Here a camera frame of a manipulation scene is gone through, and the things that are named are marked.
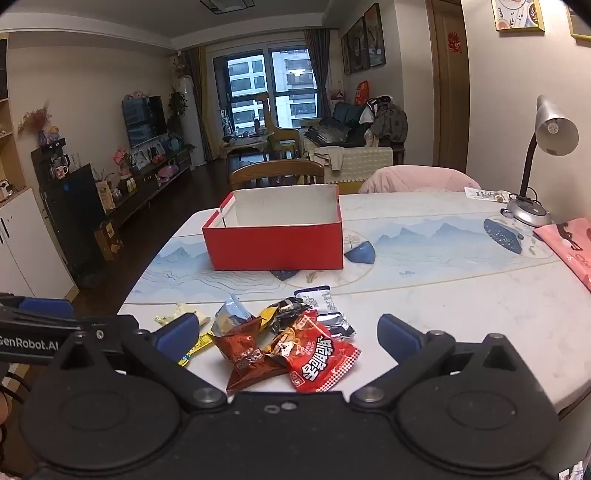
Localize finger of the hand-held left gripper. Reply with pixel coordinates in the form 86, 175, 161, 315
0, 293, 77, 326

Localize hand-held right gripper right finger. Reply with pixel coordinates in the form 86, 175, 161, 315
350, 314, 539, 413

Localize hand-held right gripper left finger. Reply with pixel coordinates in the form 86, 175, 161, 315
59, 313, 228, 414

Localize cream candy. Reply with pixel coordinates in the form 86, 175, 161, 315
154, 302, 212, 326

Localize reddish brown triangular snack packet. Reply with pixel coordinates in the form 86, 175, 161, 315
211, 318, 289, 395

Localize silver foil snack packet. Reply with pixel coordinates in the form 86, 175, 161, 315
271, 310, 357, 343

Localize red snack packet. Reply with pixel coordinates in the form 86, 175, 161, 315
265, 309, 362, 394

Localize red cardboard box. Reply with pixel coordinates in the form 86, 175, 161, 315
202, 184, 345, 272

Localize light blue snack packet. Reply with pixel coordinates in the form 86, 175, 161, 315
210, 294, 259, 337

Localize white cabinet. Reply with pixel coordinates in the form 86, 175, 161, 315
0, 187, 77, 305

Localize yellow snack packet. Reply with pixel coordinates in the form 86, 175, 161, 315
252, 305, 278, 329

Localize white and blue snack packet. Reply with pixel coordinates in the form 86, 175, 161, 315
294, 286, 337, 315

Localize brown cardboard carton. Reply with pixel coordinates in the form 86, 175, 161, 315
93, 220, 124, 261

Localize black cabinet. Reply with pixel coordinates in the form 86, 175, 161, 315
31, 148, 108, 289

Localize beige paper bag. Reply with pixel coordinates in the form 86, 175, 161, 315
95, 180, 116, 213

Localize dark television stand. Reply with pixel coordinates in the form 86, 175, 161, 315
108, 148, 194, 229

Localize white wrapper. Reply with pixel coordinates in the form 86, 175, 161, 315
464, 187, 511, 204

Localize wooden shelf unit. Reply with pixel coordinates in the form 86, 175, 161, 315
0, 32, 26, 204

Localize beige quilted cover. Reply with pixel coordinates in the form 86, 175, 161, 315
314, 145, 394, 185

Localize dried flowers in vase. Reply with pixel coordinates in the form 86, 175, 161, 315
17, 100, 52, 146

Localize wooden chair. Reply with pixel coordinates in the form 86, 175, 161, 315
229, 159, 325, 191

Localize pink cloth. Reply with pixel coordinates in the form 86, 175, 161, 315
533, 218, 591, 294

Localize television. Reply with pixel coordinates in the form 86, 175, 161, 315
121, 95, 168, 149

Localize white tower air conditioner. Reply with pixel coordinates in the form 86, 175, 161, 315
178, 76, 205, 168

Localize pile of clothes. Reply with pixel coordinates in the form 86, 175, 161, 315
360, 95, 408, 144

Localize yellow giraffe figure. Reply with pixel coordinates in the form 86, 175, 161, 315
254, 91, 301, 153

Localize grey and yellow curtain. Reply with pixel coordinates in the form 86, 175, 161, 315
182, 46, 220, 162

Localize wooden door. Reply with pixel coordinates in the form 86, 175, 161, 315
425, 0, 471, 174

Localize silver desk lamp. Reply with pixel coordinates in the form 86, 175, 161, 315
500, 95, 580, 228

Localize window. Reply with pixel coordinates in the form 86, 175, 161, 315
212, 44, 326, 132

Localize medium dark framed picture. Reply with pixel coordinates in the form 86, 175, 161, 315
346, 17, 370, 75

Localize large dark framed picture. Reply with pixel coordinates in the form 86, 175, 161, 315
363, 2, 386, 70

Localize ceiling light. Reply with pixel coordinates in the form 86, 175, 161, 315
199, 0, 256, 14

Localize gold framed floral picture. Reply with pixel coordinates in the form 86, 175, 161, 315
490, 0, 546, 33

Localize black cable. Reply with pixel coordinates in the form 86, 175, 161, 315
0, 367, 33, 400

